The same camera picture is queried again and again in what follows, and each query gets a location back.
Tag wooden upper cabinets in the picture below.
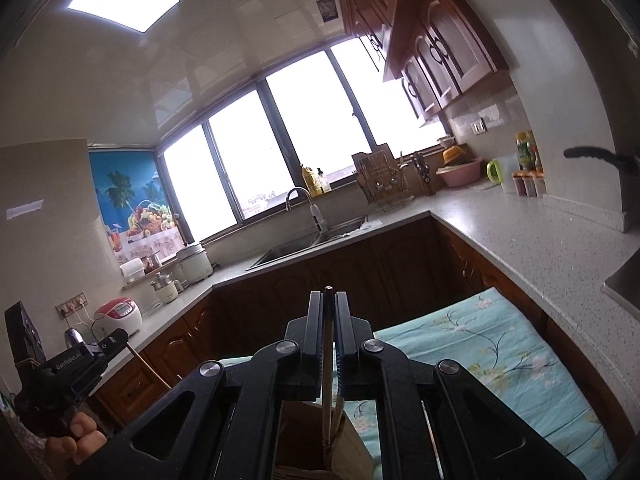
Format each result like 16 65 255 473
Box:
330 0 511 128

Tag beige wall socket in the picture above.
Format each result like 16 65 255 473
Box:
56 294 90 318

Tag white and red rice cooker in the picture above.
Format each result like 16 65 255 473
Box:
92 297 143 341

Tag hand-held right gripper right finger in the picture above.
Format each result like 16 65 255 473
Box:
333 291 587 480

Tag wooden knife block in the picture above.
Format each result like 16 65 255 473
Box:
411 151 437 197

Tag pink basin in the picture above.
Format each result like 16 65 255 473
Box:
436 158 484 188

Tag kitchen window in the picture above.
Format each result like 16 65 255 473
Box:
157 37 453 243

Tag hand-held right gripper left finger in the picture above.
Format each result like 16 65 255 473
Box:
70 291 325 480

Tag gas stove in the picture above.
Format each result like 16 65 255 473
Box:
602 260 640 311

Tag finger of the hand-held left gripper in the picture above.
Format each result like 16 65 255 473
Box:
84 329 130 358

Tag fruit wall poster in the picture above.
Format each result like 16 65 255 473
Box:
89 147 182 266

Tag wooden cabinets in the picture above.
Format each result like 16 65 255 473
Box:
92 212 621 441
330 0 511 128

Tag yellow oil bottle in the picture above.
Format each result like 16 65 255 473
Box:
301 164 323 198

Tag translucent white jug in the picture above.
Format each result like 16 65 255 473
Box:
500 153 521 194

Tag small white electric pot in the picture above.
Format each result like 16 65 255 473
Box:
151 272 183 305

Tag wooden lower cabinets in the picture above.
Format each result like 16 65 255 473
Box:
92 212 621 441

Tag person's left hand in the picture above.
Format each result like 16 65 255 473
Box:
42 411 109 480

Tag large white cooker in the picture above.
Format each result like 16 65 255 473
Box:
176 241 216 283

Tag white plastic container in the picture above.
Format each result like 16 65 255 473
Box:
120 258 147 283

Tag floral teal tablecloth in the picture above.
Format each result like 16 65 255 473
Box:
220 287 618 480

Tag white tape strip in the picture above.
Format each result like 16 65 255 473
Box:
7 200 45 219

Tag steel kitchen faucet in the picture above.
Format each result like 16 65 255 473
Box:
285 186 328 233

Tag wire dish rack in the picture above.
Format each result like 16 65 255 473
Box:
351 144 412 213

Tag grey stone countertop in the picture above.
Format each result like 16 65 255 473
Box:
85 185 640 376

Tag wooden utensil holder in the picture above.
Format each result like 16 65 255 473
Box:
272 395 376 480

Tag steel kitchen sink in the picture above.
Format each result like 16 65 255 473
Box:
245 214 371 273

